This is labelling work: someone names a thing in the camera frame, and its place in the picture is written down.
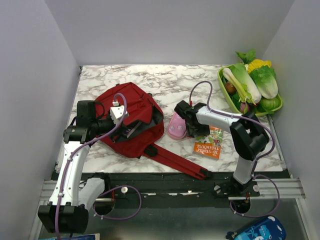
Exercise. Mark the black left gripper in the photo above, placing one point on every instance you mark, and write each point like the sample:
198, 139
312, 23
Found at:
113, 123

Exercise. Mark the green round pumpkin toy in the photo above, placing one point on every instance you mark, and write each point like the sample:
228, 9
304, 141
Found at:
268, 105

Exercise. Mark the red student backpack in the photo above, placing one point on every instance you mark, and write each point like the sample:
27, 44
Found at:
143, 108

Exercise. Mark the orange purple Roald Dahl book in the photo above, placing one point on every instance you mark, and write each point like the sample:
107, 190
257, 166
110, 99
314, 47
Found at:
127, 133

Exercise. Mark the aluminium rail frame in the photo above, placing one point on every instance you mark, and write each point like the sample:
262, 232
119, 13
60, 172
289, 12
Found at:
289, 188

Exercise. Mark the yellow corn toy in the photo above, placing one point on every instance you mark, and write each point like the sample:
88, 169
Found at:
256, 64

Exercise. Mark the green leafy vegetable toy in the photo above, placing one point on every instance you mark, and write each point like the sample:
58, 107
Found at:
247, 57

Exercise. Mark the green vegetable basket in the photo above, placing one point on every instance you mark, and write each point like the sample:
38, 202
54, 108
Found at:
232, 101

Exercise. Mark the green napa cabbage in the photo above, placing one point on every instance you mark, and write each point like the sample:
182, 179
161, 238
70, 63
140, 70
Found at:
265, 80

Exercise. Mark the orange green Treehouse book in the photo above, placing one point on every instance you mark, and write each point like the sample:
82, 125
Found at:
209, 145

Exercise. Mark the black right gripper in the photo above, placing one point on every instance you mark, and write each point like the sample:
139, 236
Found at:
204, 129

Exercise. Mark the purple onion toy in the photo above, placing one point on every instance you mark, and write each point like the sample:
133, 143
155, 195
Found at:
244, 108

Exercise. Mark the blue book at bottom edge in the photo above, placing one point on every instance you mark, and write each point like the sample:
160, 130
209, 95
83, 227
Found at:
95, 236

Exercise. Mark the dark blue pencil case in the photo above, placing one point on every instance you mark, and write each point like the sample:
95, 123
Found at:
267, 228

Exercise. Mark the brown mushroom toy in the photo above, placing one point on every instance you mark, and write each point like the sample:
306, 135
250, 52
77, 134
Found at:
231, 90

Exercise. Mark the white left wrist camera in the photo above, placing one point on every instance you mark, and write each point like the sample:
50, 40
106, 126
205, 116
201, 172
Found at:
117, 111

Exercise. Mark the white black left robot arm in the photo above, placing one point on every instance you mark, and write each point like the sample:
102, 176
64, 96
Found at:
67, 210

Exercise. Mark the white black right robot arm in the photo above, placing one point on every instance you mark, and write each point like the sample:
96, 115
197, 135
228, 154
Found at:
248, 135

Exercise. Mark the pink blue pencil case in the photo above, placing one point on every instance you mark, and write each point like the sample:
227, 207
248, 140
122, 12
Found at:
177, 127

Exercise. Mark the white green bok choy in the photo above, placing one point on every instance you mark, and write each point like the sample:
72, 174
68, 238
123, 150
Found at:
238, 76

